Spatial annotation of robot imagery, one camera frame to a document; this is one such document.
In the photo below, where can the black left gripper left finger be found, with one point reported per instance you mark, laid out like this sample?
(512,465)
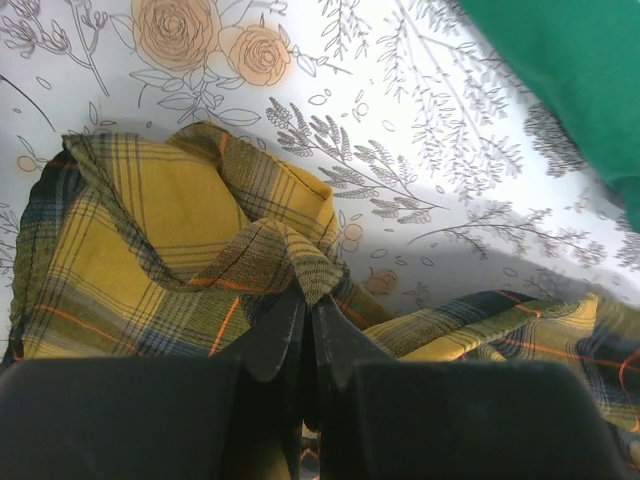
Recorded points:
(232,415)

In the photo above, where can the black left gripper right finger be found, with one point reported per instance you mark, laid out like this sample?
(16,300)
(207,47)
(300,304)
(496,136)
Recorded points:
(381,418)

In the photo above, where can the yellow plaid long sleeve shirt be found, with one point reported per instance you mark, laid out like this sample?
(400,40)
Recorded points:
(130,247)

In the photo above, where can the floral tablecloth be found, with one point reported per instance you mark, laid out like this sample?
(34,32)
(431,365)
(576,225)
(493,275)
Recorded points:
(496,195)

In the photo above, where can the green printed shirt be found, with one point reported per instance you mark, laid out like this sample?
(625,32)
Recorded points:
(581,59)

